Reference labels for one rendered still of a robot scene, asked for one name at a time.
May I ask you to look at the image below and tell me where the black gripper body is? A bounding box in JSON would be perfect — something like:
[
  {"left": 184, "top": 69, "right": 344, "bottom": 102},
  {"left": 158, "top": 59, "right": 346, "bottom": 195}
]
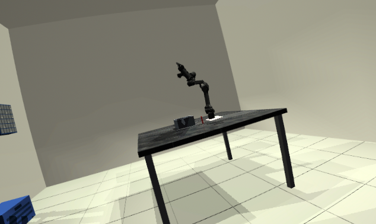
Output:
[{"left": 178, "top": 65, "right": 188, "bottom": 76}]

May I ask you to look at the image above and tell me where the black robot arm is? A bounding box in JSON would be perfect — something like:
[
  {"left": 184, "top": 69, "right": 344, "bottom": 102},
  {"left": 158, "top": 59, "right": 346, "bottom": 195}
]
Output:
[{"left": 177, "top": 72, "right": 216, "bottom": 119}]

